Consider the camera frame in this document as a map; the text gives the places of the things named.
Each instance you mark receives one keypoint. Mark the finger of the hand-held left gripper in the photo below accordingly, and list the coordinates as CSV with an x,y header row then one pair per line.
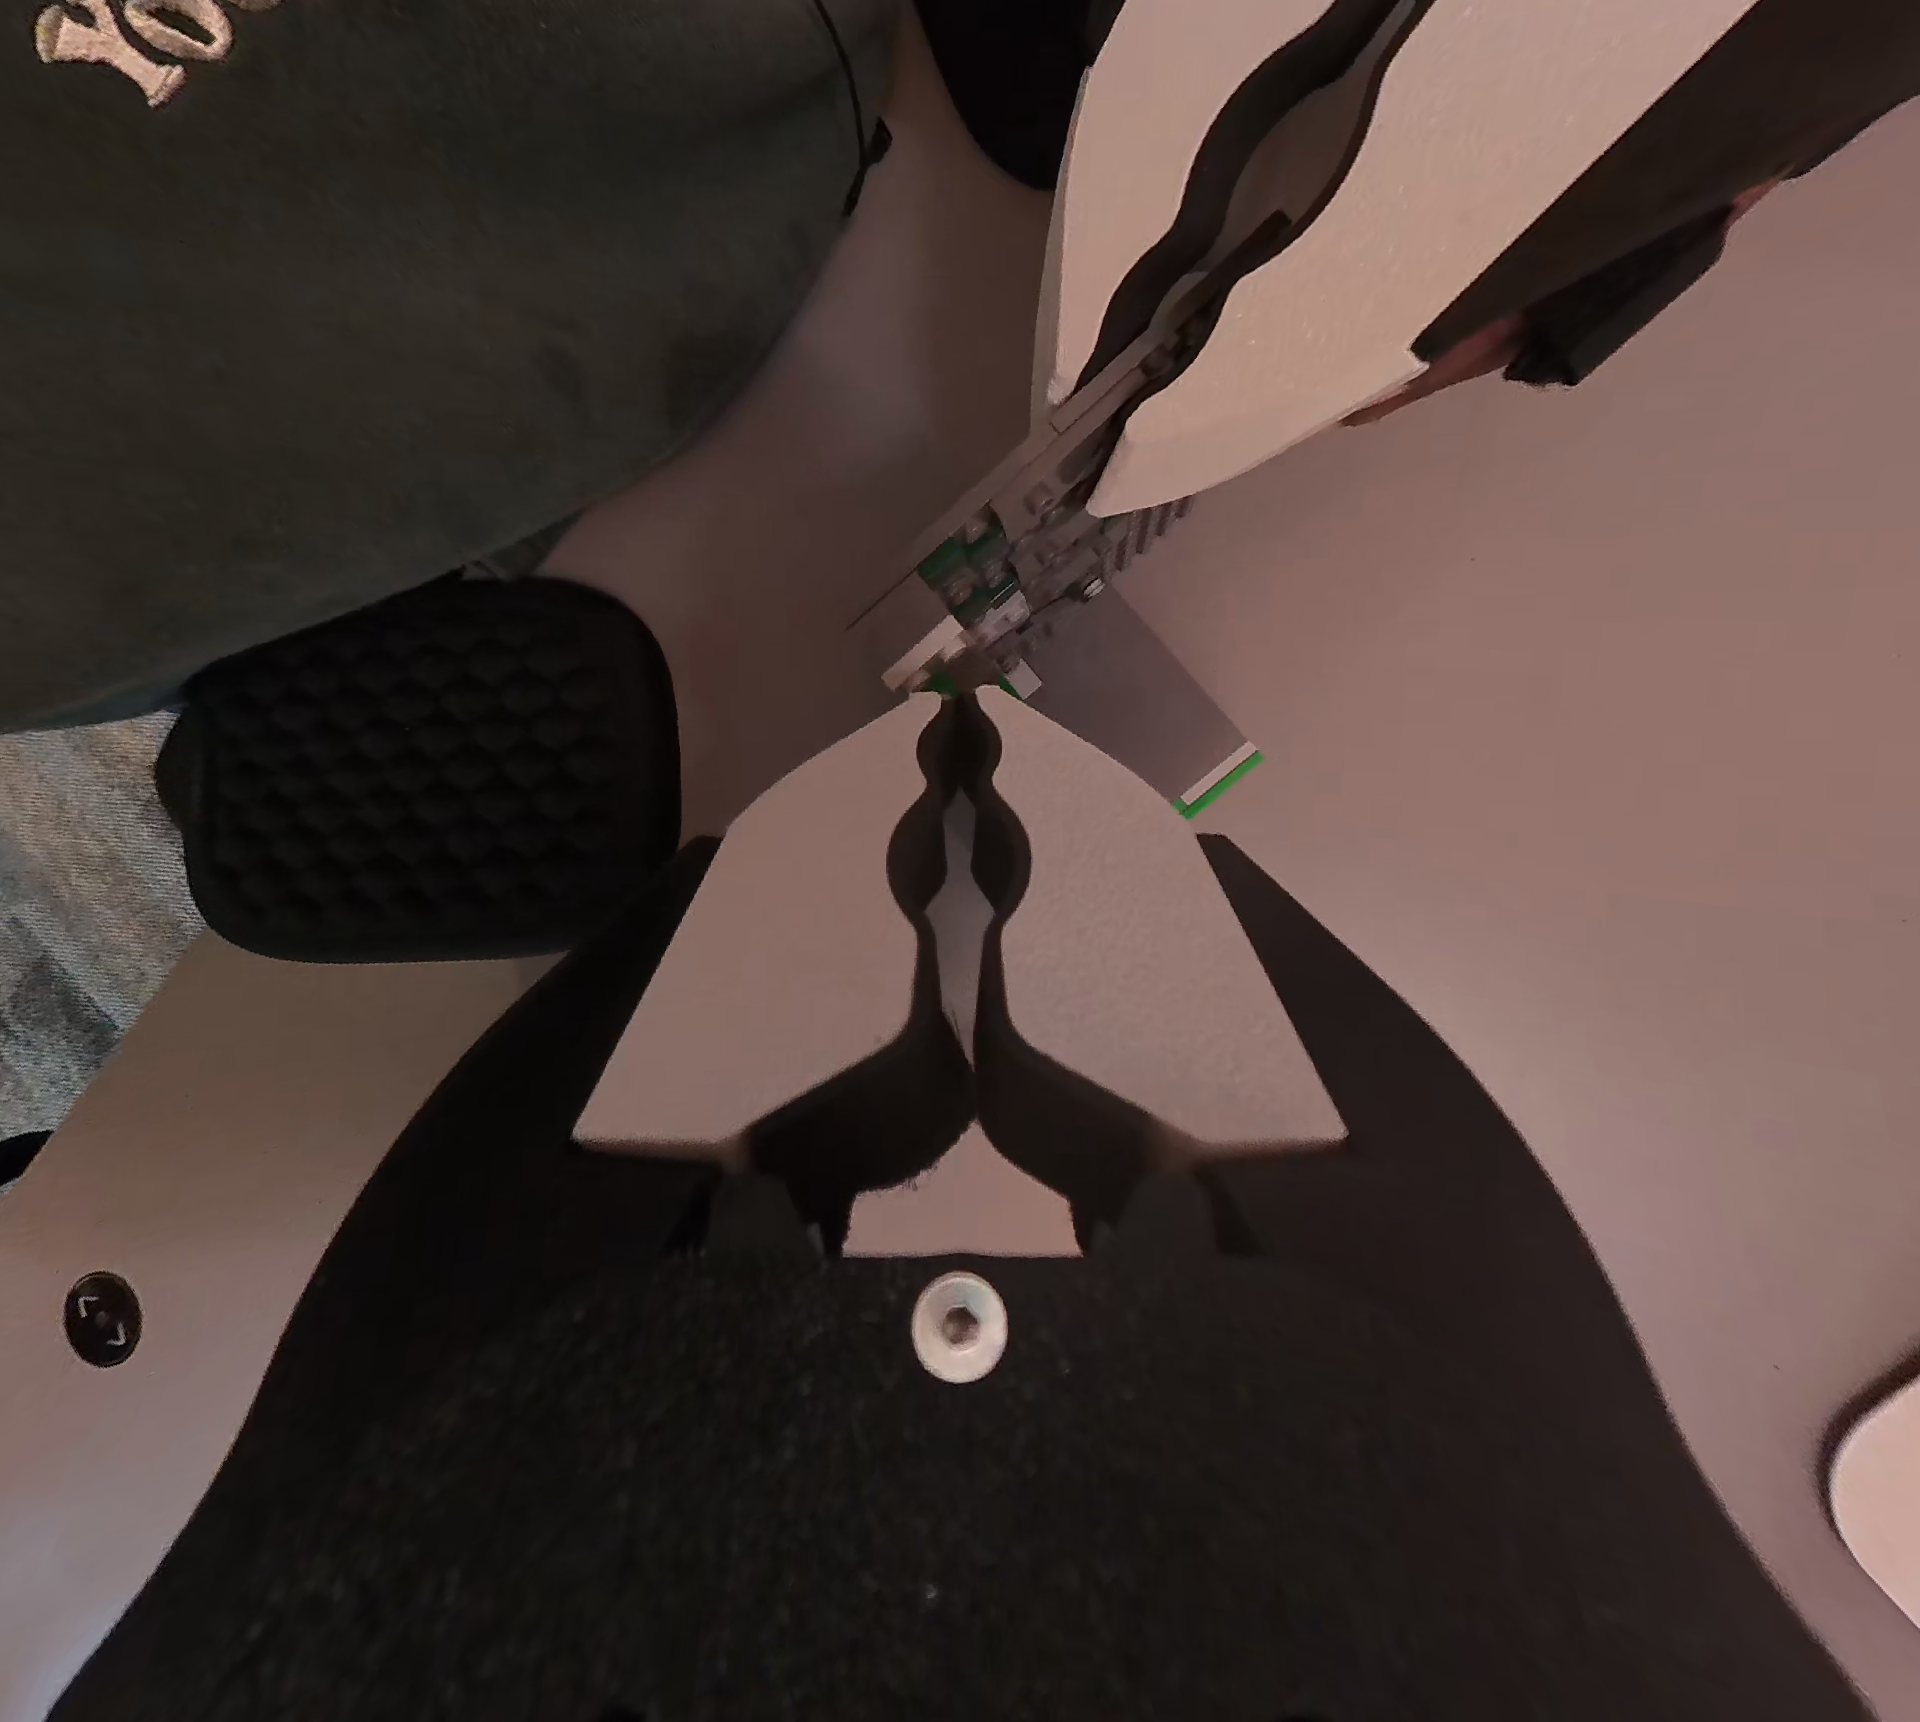
x,y
1170,26
1471,177

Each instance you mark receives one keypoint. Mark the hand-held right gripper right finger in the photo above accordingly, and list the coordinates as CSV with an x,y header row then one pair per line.
x,y
1170,1003

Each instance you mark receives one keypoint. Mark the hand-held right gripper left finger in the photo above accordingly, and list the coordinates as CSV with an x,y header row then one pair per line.
x,y
721,1003

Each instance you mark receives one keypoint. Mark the grey brick build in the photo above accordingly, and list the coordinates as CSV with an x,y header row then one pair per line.
x,y
1111,686

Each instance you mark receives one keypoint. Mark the white and wooden book stand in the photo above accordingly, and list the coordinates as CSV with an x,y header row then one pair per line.
x,y
1882,1482

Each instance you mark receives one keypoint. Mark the round black desk button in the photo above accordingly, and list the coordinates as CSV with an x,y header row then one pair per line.
x,y
102,1316

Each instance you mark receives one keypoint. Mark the person's left hand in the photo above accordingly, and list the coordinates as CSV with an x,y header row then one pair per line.
x,y
1462,364

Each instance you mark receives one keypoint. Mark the black mesh chair armrest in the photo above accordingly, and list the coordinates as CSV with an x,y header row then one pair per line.
x,y
420,777

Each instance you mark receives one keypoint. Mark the person's green sweatshirt torso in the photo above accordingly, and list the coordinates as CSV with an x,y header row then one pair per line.
x,y
374,326

